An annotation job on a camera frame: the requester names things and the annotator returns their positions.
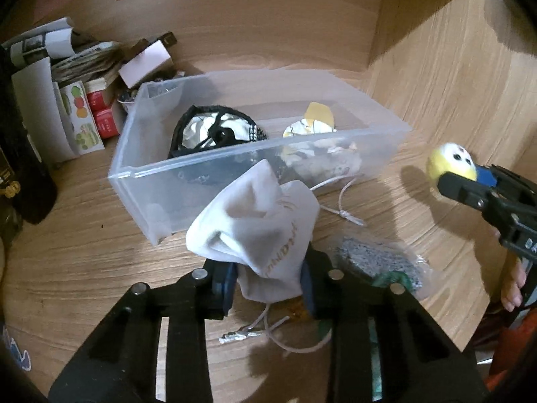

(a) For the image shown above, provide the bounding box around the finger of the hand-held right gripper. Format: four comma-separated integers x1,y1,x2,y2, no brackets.
476,167,528,196
438,170,496,214

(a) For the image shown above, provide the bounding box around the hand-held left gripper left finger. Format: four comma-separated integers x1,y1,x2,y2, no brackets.
48,259,238,403

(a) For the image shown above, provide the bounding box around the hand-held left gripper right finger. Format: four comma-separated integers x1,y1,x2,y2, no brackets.
301,252,490,403

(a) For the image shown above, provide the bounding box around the yellow plush ball toy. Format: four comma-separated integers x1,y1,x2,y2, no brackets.
426,142,479,182

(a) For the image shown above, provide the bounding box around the white drawstring pouch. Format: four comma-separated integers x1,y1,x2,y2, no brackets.
186,159,333,354

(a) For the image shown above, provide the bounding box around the clear plastic storage box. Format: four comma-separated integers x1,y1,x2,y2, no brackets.
108,68,414,247

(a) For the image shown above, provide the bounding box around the person's right hand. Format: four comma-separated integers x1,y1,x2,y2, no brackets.
494,227,528,312

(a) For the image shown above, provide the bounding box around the clear bag with grey item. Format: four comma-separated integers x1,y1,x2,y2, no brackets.
325,235,434,303

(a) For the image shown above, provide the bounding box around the red object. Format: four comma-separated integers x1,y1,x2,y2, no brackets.
484,304,537,393

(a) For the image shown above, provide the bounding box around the black mesh pouch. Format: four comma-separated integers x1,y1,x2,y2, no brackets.
168,103,270,161

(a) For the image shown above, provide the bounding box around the yellow and white plush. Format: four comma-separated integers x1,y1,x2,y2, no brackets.
281,101,337,139

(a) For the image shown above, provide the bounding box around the red small box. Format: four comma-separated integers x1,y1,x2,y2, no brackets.
85,88,116,111
92,108,122,138

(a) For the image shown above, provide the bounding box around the fruit sticker sheet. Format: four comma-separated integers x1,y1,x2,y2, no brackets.
59,80,105,154

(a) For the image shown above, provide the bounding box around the blue and white sticker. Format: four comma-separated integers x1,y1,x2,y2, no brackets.
0,323,33,372

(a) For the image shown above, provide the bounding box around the black bottle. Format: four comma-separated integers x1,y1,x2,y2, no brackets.
0,45,58,225

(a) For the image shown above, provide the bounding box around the white card box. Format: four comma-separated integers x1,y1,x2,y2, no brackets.
118,31,178,89

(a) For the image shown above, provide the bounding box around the stack of books and papers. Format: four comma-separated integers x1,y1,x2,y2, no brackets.
9,17,105,165

